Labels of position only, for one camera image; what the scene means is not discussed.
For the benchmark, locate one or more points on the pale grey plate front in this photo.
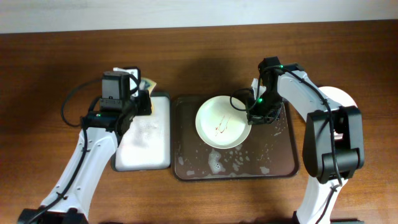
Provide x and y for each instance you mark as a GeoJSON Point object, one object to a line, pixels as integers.
{"type": "Point", "coordinates": [338, 96]}

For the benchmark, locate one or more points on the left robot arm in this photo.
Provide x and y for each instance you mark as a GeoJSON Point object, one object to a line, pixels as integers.
{"type": "Point", "coordinates": [108, 118]}

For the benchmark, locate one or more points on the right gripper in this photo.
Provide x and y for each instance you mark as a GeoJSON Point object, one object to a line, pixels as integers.
{"type": "Point", "coordinates": [254, 117]}

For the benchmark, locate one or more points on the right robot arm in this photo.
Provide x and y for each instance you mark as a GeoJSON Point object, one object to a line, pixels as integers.
{"type": "Point", "coordinates": [333, 147]}

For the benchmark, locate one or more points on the green and yellow sponge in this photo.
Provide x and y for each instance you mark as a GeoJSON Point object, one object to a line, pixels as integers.
{"type": "Point", "coordinates": [147, 84]}

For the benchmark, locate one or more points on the dark brown serving tray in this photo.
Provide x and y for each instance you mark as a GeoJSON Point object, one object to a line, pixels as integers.
{"type": "Point", "coordinates": [268, 152]}

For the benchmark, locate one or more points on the white plate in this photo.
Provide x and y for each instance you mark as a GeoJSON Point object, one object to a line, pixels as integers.
{"type": "Point", "coordinates": [221, 122]}

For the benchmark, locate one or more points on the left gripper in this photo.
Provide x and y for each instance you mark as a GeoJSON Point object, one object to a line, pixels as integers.
{"type": "Point", "coordinates": [143, 98]}

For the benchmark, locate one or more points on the black tray with soapy foam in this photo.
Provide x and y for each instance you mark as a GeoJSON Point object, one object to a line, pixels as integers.
{"type": "Point", "coordinates": [147, 143]}

